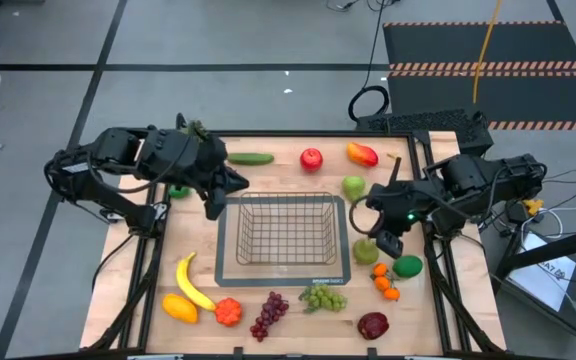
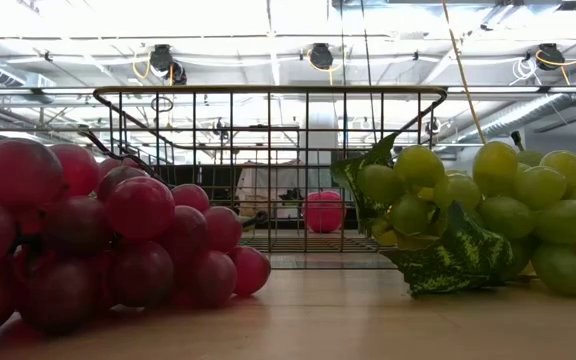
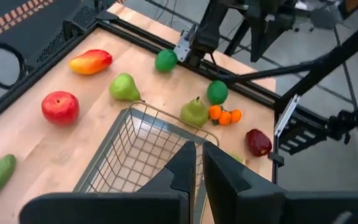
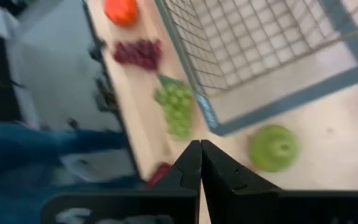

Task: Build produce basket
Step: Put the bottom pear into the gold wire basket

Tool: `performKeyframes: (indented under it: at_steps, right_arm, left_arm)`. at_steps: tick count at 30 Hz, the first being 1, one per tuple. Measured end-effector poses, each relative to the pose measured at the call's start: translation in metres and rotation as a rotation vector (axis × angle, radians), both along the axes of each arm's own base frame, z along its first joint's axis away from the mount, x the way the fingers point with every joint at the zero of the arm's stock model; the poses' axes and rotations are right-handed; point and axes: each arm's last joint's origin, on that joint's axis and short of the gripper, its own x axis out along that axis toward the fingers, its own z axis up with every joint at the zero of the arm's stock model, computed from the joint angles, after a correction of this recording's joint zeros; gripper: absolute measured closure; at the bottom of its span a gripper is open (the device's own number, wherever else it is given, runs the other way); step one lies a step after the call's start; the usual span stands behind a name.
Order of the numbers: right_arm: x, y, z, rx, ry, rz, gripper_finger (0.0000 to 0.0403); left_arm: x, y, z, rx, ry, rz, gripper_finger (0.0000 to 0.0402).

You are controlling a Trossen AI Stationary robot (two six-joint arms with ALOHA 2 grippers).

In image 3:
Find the bright green pear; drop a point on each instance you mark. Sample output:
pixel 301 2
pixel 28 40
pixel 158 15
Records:
pixel 123 88

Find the black floor mat orange stripes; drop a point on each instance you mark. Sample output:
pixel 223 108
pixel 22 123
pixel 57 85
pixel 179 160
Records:
pixel 33 34

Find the small green lime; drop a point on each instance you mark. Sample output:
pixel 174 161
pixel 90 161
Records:
pixel 166 61

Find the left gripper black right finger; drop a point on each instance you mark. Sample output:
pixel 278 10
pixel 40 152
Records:
pixel 222 180

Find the green grape bunch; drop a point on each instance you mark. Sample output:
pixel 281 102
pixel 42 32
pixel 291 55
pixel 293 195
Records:
pixel 238 158

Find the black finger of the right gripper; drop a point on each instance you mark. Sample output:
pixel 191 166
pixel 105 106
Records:
pixel 270 42
pixel 257 43

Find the large green lime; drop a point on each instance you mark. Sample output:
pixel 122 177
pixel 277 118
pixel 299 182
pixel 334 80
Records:
pixel 217 92

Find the white frame bracket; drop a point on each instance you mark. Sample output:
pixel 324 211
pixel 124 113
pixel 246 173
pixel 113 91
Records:
pixel 286 115

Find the olive green pear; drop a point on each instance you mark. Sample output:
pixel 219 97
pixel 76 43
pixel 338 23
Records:
pixel 194 113

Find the dark red apple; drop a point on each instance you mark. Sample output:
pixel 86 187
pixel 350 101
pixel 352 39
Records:
pixel 257 142

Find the black perforated computer case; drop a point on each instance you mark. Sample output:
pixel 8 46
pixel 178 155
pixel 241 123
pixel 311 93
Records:
pixel 79 18

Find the bright red apple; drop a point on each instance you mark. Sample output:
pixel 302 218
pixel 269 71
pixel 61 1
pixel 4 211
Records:
pixel 60 109

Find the orange tangerine cluster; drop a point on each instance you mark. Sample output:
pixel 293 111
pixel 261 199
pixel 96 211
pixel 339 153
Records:
pixel 225 118

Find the black table-level camera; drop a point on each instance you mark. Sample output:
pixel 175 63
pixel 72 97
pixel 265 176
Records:
pixel 342 119

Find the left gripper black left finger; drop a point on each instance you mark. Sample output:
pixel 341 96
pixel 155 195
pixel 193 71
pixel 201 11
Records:
pixel 179 174

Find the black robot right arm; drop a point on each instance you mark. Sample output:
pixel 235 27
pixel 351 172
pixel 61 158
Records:
pixel 210 28

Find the grey office chair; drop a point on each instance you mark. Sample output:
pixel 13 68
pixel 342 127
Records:
pixel 322 18

